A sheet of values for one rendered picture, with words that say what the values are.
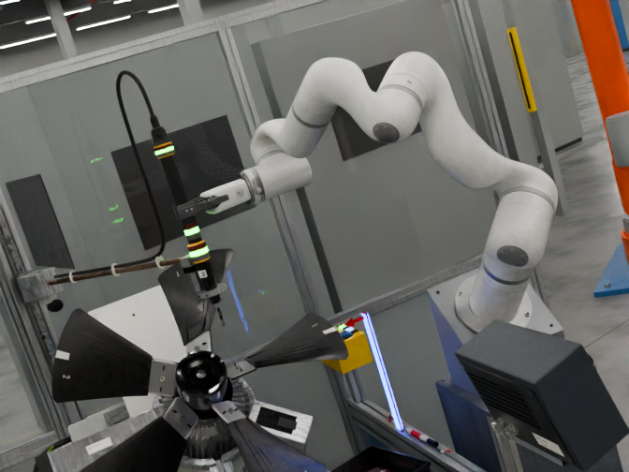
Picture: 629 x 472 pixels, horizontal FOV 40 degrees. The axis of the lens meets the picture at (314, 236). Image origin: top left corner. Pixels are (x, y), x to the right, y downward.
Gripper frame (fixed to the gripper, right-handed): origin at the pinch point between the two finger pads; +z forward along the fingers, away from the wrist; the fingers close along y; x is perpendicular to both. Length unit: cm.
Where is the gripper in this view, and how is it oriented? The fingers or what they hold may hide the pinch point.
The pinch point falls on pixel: (184, 210)
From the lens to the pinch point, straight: 201.3
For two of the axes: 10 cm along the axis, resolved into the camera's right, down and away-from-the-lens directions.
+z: -8.9, 3.4, -3.1
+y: -3.5, -0.7, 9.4
